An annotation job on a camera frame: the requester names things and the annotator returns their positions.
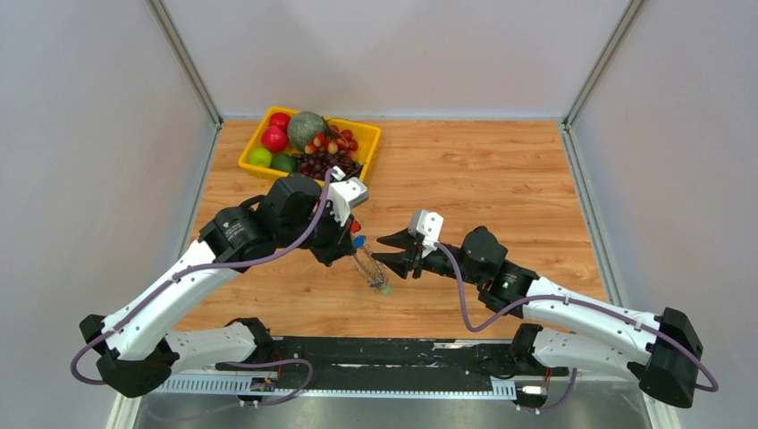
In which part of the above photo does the dark purple grape bunch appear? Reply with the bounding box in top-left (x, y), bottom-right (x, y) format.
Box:
top-left (292, 150), bottom-right (363, 181)

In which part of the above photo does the green melon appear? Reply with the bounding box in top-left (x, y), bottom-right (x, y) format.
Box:
top-left (287, 111), bottom-right (328, 151)

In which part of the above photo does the blue key tag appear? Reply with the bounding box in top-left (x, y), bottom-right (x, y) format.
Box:
top-left (352, 235), bottom-right (366, 249)

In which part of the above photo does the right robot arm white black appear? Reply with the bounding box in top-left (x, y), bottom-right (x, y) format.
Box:
top-left (372, 226), bottom-right (717, 408)

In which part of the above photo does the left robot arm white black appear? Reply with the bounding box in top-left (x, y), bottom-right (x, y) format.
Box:
top-left (80, 169), bottom-right (368, 398)

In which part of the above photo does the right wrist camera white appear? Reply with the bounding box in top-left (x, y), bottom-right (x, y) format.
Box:
top-left (408, 209), bottom-right (444, 258)

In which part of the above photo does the red apple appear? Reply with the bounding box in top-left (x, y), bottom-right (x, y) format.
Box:
top-left (268, 112), bottom-right (291, 133)
top-left (261, 125), bottom-right (289, 154)

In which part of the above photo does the red cherry bunch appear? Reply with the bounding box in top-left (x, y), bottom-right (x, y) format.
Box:
top-left (303, 126), bottom-right (358, 161)

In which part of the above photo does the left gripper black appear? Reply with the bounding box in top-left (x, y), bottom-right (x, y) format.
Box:
top-left (278, 198), bottom-right (358, 267)

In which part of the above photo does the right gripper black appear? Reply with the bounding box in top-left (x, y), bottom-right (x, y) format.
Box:
top-left (371, 228), bottom-right (484, 287)

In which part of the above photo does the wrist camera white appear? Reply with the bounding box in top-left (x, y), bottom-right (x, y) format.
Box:
top-left (408, 209), bottom-right (444, 258)
top-left (327, 166), bottom-right (369, 226)

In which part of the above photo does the red apple lower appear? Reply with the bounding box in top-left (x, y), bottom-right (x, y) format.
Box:
top-left (261, 125), bottom-right (289, 154)

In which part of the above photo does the light green lime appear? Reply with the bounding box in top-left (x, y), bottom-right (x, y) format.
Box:
top-left (246, 147), bottom-right (274, 168)

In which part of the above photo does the red apple upper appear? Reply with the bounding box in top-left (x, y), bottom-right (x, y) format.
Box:
top-left (268, 112), bottom-right (291, 133)

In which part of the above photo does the yellow plastic tray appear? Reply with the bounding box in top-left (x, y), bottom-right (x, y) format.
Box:
top-left (238, 106), bottom-right (381, 182)

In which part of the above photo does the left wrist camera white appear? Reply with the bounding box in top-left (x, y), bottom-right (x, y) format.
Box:
top-left (327, 166), bottom-right (369, 226)

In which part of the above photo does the dark green lime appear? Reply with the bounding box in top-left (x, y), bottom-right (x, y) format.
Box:
top-left (270, 154), bottom-right (299, 173)

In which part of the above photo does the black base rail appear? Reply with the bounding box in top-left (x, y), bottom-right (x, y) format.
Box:
top-left (213, 336), bottom-right (569, 399)

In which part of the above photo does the grey disc keyring with rings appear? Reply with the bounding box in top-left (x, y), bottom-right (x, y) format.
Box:
top-left (353, 243), bottom-right (390, 295)

